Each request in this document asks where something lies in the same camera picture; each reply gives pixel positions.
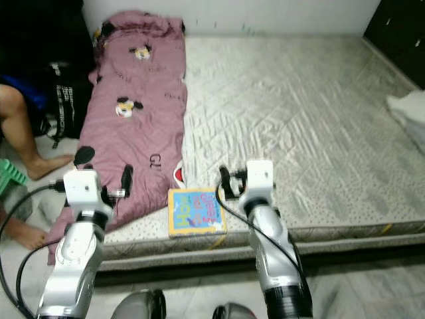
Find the black backpack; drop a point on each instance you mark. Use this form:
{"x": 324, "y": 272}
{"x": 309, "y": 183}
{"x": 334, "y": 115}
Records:
{"x": 70, "y": 100}

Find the grey robot leg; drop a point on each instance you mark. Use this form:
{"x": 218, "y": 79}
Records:
{"x": 236, "y": 312}
{"x": 139, "y": 306}

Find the grey robot left leg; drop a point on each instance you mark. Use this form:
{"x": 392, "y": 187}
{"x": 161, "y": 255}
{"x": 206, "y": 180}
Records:
{"x": 139, "y": 306}

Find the pink cartoon print blanket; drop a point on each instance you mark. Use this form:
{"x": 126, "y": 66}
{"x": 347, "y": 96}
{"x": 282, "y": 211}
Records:
{"x": 139, "y": 133}

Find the colourful children's book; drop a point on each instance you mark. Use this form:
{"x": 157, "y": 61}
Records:
{"x": 197, "y": 211}

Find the black tufted headboard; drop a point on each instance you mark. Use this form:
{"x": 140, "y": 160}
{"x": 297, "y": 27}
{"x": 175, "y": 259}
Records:
{"x": 398, "y": 26}

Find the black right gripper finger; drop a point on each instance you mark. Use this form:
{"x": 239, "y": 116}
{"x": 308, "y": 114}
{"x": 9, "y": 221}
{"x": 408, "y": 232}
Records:
{"x": 227, "y": 183}

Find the white quilted mattress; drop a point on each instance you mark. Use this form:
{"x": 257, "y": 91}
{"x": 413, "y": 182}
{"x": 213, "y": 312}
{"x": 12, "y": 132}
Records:
{"x": 292, "y": 113}

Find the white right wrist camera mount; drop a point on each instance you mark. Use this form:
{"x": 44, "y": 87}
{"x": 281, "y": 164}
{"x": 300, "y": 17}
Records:
{"x": 260, "y": 178}

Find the person's left bare leg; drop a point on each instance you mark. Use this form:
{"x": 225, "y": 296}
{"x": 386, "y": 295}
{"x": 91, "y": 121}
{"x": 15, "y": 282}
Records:
{"x": 26, "y": 133}

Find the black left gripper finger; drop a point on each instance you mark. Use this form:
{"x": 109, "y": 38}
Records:
{"x": 127, "y": 179}

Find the white pillow with print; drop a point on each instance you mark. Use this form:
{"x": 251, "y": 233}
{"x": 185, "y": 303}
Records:
{"x": 408, "y": 116}

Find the grey robot right leg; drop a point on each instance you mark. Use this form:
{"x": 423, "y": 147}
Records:
{"x": 236, "y": 312}

